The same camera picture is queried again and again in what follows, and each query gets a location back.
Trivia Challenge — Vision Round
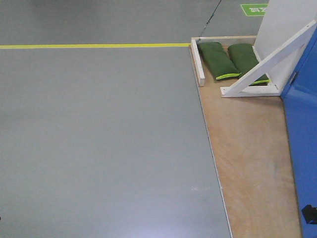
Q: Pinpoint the left green sandbag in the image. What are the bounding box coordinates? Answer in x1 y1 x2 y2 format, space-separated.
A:
198 42 241 80

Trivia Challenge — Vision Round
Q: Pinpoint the right green sandbag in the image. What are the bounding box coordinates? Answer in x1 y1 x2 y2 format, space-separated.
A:
227 43 259 78

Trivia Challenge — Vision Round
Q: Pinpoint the white wooden edge beam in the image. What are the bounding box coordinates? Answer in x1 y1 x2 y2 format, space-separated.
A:
190 37 206 87

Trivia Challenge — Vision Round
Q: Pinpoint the white triangular wooden brace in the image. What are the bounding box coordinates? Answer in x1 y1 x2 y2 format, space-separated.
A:
220 20 317 98

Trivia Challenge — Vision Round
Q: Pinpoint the white door wall panel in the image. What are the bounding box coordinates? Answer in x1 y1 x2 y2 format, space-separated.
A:
255 0 317 92

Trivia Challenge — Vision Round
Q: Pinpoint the dark guy rope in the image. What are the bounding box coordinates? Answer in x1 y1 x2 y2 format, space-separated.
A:
198 0 223 40

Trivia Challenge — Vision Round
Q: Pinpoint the blue door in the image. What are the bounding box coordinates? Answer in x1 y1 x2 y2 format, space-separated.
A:
281 34 317 238

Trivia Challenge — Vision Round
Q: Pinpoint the plywood door platform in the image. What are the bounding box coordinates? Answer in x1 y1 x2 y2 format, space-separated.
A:
189 36 302 238

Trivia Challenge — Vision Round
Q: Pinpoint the green sandbag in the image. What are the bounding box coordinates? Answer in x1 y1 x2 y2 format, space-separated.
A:
227 43 259 78
198 42 241 80

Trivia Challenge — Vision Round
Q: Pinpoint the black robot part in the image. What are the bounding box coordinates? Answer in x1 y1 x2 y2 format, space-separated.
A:
301 204 317 225

